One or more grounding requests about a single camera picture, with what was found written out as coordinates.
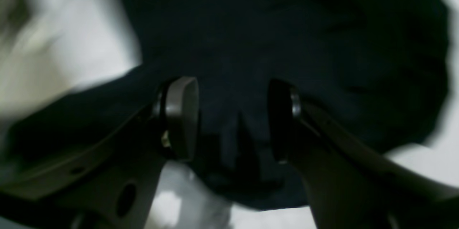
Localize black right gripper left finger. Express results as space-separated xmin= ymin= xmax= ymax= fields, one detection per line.
xmin=1 ymin=76 xmax=199 ymax=229

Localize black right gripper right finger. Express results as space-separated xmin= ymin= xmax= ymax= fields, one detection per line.
xmin=268 ymin=79 xmax=459 ymax=229

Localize black t-shirt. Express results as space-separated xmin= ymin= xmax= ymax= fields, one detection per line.
xmin=7 ymin=0 xmax=449 ymax=210

